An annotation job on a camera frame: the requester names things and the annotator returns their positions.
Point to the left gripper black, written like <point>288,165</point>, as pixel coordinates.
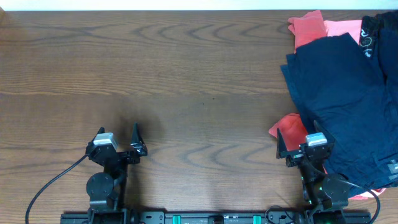
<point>140,150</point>

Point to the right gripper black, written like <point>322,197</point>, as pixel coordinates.
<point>295,156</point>

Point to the navy blue shorts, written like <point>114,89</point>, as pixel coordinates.
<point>332,81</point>

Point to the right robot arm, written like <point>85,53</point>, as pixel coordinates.
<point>326,193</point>

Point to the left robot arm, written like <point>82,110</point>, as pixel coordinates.
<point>106,189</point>

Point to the coral orange garment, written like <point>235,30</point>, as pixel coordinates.
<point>306,29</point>

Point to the black printed garment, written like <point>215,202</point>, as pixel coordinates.
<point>371,27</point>

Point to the navy blue garment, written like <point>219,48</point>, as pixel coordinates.
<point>388,58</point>

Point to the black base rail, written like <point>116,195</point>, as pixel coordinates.
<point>275,216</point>

